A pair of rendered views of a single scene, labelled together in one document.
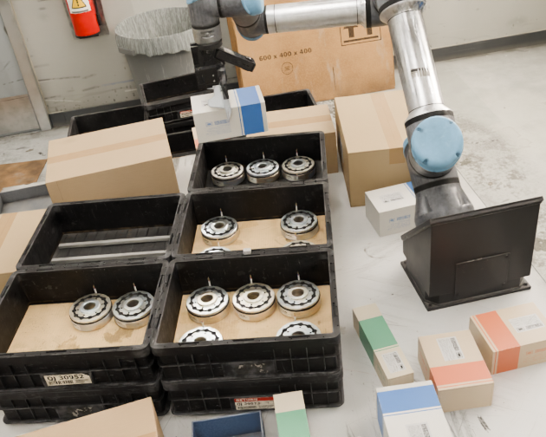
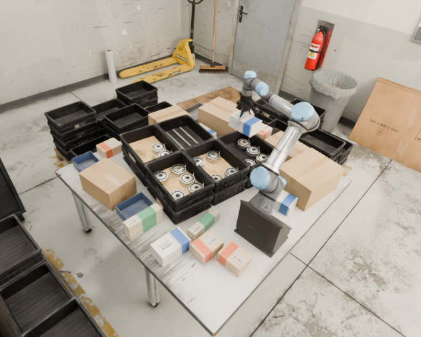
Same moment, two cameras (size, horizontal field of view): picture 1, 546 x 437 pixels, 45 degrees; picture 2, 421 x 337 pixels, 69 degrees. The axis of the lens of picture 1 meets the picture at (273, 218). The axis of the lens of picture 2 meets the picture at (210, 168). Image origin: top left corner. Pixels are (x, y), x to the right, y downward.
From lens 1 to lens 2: 116 cm
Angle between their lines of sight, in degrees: 35
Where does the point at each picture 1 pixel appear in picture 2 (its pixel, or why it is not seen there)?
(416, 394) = (182, 237)
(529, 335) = (233, 261)
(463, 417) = (192, 258)
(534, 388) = (219, 275)
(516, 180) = (414, 253)
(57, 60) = (295, 71)
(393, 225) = not seen: hidden behind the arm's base
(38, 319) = (150, 140)
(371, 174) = not seen: hidden behind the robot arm
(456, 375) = (199, 245)
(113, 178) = (216, 120)
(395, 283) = not seen: hidden behind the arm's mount
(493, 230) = (261, 222)
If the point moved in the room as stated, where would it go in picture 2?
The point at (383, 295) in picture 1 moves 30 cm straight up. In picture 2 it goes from (232, 215) to (238, 182)
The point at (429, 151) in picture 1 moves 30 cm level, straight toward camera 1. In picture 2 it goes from (253, 177) to (204, 192)
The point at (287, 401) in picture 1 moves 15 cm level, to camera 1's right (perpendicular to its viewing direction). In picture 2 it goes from (156, 206) to (170, 221)
